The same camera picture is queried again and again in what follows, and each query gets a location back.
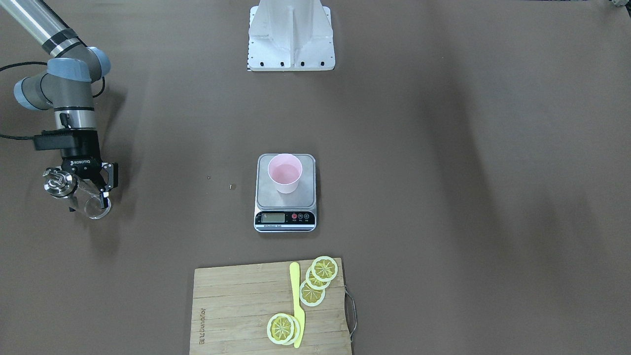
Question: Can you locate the lemon slice top stack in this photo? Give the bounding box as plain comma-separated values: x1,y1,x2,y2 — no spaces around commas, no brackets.
298,282,325,307

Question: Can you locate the lemon slice by knife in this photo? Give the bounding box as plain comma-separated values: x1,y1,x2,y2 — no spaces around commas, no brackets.
266,313,302,346

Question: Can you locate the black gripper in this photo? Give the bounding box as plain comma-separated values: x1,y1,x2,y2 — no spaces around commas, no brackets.
43,130,119,210

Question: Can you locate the bamboo cutting board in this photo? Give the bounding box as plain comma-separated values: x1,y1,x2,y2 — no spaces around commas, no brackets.
189,257,354,355

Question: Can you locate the silver digital kitchen scale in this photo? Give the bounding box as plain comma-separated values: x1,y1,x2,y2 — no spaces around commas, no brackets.
253,153,317,232

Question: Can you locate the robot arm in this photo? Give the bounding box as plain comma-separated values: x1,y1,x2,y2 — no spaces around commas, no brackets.
1,0,119,219

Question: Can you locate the yellow plastic knife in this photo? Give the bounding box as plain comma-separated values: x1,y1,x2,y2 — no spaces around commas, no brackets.
289,261,306,349

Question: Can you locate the lemon slice middle stack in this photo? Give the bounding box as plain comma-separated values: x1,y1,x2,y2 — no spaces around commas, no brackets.
306,267,331,290

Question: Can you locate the pink plastic cup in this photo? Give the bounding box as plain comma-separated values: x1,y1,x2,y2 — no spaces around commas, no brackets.
268,153,303,194

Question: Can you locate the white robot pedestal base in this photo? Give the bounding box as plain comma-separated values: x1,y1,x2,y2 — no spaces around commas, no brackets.
246,0,336,72

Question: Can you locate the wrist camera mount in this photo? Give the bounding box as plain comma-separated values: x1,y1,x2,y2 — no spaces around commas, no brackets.
33,130,78,151

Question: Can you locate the lemon slice stack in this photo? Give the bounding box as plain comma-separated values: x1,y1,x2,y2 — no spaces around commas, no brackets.
298,282,325,307
306,267,331,290

